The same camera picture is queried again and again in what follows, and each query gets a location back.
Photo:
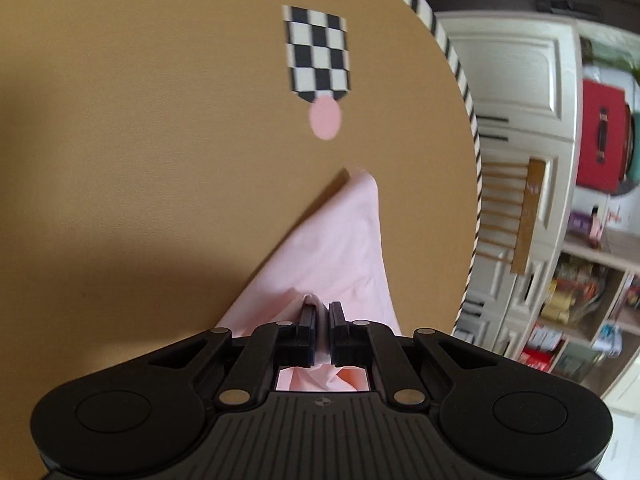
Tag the white cabinet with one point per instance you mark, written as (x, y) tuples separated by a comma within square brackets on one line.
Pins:
[(515, 60)]

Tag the black white checkered sticker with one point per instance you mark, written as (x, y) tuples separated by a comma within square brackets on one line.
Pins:
[(317, 50)]

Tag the red storage box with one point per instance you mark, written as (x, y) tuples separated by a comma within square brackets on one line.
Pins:
[(612, 110)]

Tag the pink and white t-shirt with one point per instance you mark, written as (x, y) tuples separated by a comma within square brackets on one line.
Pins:
[(340, 240)]

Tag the purple pink water bottle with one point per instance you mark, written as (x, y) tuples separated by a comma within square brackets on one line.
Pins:
[(580, 222)]

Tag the pink round sticker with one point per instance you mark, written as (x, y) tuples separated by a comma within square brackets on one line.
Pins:
[(325, 117)]

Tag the green potted plant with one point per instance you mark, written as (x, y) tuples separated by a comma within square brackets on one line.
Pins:
[(625, 62)]

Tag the teal round plate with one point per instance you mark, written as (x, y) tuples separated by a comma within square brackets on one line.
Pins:
[(636, 150)]

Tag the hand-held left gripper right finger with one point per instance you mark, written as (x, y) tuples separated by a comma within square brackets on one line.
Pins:
[(336, 332)]

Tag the wooden chair with pink sticker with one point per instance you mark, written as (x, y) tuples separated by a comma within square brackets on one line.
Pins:
[(530, 210)]

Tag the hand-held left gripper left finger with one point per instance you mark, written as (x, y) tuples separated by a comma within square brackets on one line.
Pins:
[(307, 330)]

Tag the red gift box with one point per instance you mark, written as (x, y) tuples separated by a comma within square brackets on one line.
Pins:
[(536, 360)]

